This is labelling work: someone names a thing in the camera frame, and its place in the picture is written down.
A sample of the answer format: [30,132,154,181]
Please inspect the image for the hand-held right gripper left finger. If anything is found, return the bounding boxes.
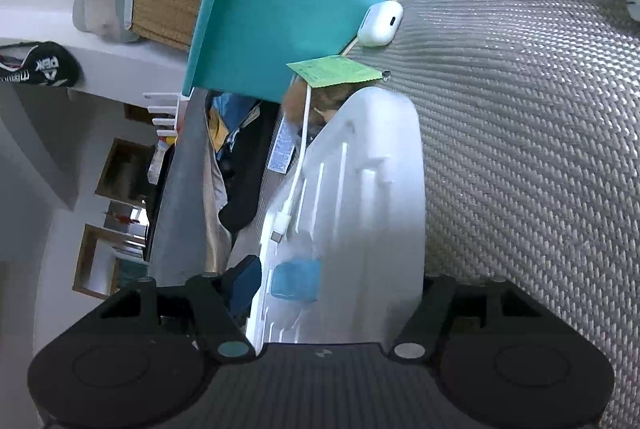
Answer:
[97,255,262,364]

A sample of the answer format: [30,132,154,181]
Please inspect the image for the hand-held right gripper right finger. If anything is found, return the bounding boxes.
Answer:
[388,275,568,364]

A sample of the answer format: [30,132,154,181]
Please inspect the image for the white translucent plastic box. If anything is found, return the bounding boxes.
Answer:
[245,86,427,356]

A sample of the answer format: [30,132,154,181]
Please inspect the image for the blue plastic bin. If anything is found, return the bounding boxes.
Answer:
[181,0,392,103]

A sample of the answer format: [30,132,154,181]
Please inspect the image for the beige cloth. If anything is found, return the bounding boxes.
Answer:
[201,153,235,274]

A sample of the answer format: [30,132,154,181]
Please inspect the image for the black bag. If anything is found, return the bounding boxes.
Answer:
[216,109,282,234]

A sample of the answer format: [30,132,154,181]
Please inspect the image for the grey board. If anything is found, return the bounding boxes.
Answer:
[149,88,227,286]

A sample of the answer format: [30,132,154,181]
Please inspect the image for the white blue label packet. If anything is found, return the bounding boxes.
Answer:
[267,118,297,175]

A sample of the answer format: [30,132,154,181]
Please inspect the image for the yellow cloth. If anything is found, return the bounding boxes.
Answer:
[206,108,228,147]

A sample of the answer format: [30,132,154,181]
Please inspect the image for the blue cloth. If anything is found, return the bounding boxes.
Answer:
[212,92,263,132]

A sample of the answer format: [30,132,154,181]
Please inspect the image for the brown plush toy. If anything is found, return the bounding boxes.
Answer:
[279,76,362,126]

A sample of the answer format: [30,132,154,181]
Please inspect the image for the white slatted rack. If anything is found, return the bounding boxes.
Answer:
[143,91,182,146]

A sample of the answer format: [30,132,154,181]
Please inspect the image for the green paper card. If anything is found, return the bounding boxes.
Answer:
[286,55,384,89]

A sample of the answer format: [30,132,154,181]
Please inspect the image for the white earbuds case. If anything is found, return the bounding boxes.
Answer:
[357,1,405,48]

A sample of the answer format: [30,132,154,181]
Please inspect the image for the black cap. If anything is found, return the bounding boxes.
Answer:
[0,41,82,89]

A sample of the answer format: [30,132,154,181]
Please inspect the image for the white charging cable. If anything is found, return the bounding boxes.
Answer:
[269,85,315,244]

